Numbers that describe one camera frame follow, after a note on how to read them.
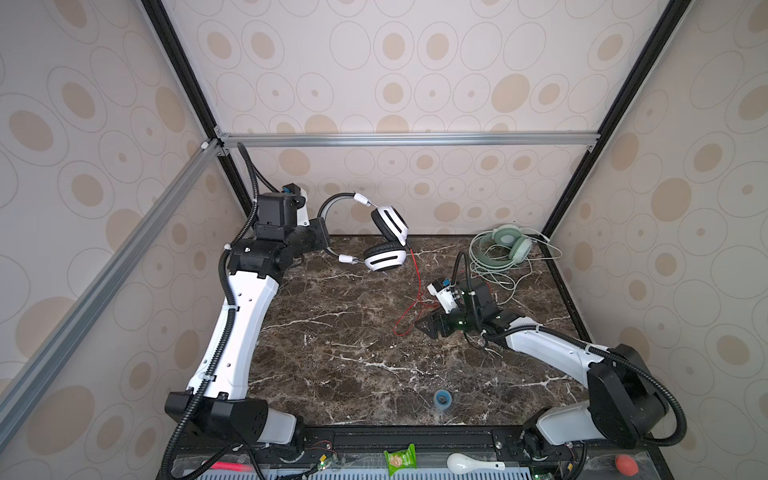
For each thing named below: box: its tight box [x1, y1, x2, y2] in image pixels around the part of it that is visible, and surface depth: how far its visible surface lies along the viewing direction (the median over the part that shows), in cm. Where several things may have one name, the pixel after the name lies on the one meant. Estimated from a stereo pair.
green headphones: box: [478, 224, 533, 267], surface depth 115 cm
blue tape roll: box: [434, 389, 453, 410], surface depth 82 cm
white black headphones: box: [317, 192, 409, 272], surface depth 66 cm
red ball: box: [615, 454, 639, 477], surface depth 70 cm
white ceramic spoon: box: [447, 453, 506, 475], surface depth 72 cm
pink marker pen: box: [210, 461, 254, 472], surface depth 72 cm
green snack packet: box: [383, 443, 417, 477], surface depth 71 cm
